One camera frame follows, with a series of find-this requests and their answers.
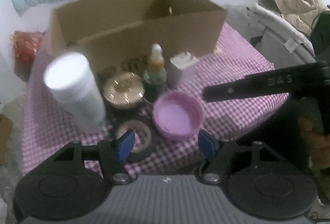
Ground gold lid black jar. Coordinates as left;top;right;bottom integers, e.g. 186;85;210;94
102;72;145;109

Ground brown cardboard box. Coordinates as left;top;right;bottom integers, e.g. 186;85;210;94
45;0;226;74

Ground white cylindrical bottle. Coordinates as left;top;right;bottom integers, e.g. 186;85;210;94
43;52;106;133

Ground green dropper bottle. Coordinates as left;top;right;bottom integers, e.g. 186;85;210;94
143;43;167;103

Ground purple checkered tablecloth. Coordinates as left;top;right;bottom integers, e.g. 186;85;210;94
21;22;289;183

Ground white charger plug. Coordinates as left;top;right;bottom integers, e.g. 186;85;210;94
167;51;199;89

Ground black tape roll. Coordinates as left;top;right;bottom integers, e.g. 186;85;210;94
111;115;157;164

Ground red snack bag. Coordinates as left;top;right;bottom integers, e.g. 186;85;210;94
11;31;44;66

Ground pink plastic bowl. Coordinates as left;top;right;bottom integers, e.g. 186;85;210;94
152;91;205;141

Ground beige jacket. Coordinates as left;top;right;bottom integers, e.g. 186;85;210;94
259;0;329;36

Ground white chair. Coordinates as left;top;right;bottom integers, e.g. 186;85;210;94
252;3;316;69

